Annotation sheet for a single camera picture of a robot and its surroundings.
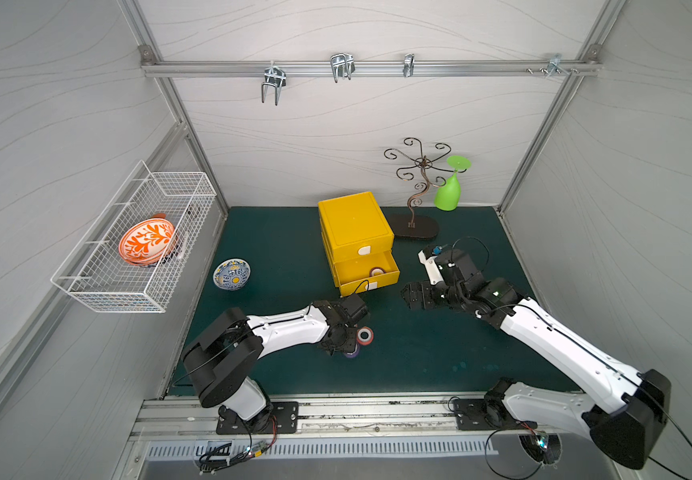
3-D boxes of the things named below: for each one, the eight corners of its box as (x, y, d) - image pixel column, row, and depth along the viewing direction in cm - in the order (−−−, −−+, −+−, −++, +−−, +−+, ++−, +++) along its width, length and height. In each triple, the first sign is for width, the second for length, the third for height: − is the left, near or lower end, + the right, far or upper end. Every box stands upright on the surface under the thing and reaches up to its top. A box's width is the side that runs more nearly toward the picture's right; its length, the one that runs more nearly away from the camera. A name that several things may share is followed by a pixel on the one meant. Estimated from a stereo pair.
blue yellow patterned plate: (215, 291, 99) (209, 283, 95) (223, 268, 105) (218, 259, 101) (250, 291, 99) (245, 283, 95) (256, 268, 105) (252, 259, 101)
